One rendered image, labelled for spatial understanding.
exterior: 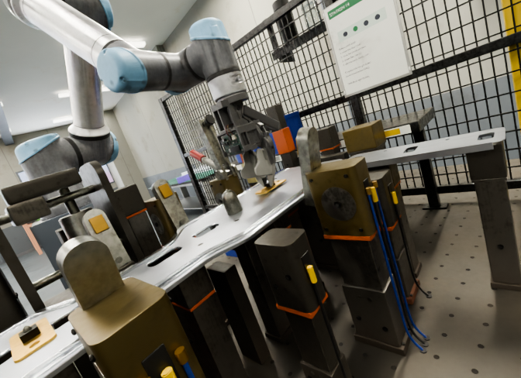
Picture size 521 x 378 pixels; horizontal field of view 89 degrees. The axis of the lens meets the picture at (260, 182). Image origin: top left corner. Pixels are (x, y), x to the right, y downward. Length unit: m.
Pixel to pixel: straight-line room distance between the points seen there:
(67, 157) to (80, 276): 0.73
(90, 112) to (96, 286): 0.75
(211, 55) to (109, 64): 0.18
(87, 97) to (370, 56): 0.90
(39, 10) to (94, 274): 0.59
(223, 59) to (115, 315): 0.47
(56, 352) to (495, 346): 0.60
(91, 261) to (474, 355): 0.56
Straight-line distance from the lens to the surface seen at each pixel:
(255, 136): 0.58
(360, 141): 0.75
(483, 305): 0.68
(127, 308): 0.25
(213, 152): 0.71
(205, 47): 0.59
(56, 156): 0.97
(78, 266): 0.28
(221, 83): 0.57
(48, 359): 0.37
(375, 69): 1.04
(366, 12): 1.06
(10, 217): 0.58
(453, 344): 0.61
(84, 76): 0.96
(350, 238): 0.47
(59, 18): 0.72
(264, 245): 0.38
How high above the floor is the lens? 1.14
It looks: 11 degrees down
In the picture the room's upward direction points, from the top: 19 degrees counter-clockwise
